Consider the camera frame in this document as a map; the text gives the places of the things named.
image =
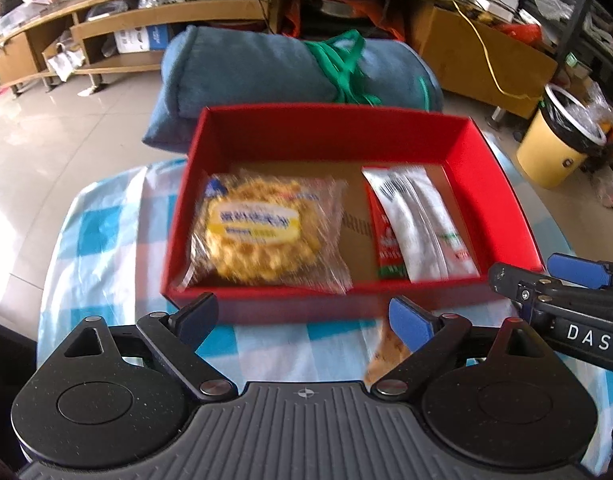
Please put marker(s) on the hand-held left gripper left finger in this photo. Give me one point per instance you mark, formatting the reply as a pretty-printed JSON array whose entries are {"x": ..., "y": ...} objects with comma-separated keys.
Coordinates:
[{"x": 199, "y": 317}]

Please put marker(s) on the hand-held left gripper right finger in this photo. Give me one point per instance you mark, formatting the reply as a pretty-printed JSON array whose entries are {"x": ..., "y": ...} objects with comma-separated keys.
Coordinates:
[{"x": 411, "y": 325}]

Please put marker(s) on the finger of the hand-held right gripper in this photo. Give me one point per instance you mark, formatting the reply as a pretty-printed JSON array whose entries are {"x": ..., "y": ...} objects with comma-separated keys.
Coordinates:
[
  {"x": 581, "y": 270},
  {"x": 526, "y": 285}
]

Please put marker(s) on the small orange cracker packet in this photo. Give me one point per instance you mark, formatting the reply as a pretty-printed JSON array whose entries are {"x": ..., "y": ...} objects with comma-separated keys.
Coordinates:
[{"x": 384, "y": 360}]

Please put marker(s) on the red spicy strip packet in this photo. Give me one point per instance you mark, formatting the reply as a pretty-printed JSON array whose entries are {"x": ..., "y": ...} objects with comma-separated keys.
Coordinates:
[{"x": 386, "y": 255}]

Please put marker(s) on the long white snack packet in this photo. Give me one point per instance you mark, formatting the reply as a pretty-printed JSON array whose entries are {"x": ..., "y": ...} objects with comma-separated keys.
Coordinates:
[{"x": 421, "y": 225}]

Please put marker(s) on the yellow waffle cake packet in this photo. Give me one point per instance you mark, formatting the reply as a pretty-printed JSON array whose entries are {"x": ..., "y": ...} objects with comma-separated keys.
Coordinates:
[{"x": 256, "y": 230}]

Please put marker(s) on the red cardboard box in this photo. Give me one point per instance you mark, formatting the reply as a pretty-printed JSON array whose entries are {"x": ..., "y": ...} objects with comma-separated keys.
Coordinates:
[{"x": 336, "y": 135}]

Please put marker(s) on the blue checkered tablecloth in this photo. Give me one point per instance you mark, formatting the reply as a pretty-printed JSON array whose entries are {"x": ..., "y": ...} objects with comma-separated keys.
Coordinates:
[{"x": 111, "y": 240}]

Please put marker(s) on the yellow trash bin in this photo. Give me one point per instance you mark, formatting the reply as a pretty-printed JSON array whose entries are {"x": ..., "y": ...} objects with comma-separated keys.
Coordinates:
[{"x": 546, "y": 152}]

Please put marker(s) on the dark chair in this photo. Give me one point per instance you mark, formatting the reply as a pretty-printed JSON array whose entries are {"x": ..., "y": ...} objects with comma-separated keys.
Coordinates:
[{"x": 6, "y": 360}]

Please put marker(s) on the red plastic bag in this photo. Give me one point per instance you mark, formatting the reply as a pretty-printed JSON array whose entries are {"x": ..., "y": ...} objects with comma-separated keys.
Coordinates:
[{"x": 523, "y": 34}]

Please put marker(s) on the wooden tv stand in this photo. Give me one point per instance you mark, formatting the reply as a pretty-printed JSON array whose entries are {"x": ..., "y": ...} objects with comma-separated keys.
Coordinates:
[{"x": 486, "y": 45}]

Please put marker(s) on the rolled blue blanket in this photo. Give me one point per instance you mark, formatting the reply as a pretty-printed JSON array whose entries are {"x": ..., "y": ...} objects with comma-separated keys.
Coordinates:
[{"x": 246, "y": 67}]

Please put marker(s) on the black metal shelf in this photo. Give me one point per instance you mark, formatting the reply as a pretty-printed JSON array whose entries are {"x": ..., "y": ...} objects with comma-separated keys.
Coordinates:
[{"x": 581, "y": 5}]

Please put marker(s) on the white blue carton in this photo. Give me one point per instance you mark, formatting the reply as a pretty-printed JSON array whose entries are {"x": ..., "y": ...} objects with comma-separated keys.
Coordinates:
[{"x": 136, "y": 40}]

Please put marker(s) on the orange fabric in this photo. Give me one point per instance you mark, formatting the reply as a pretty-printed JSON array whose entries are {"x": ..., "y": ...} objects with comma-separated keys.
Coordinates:
[{"x": 381, "y": 15}]

